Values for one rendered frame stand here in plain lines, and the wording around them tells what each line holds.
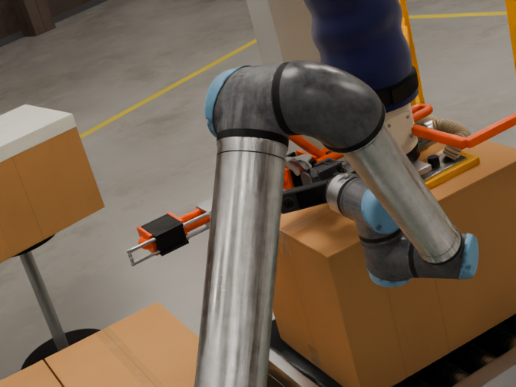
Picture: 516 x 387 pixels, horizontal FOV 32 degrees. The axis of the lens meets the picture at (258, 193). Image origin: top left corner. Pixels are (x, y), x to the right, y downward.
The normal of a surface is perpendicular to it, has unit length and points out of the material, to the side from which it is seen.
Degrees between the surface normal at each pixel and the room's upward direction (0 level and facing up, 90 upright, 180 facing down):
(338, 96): 67
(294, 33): 90
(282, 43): 90
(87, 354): 0
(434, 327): 90
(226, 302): 53
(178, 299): 0
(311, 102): 74
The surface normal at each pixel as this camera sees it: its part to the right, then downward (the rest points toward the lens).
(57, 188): 0.63, 0.16
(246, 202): 0.00, -0.18
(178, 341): -0.25, -0.88
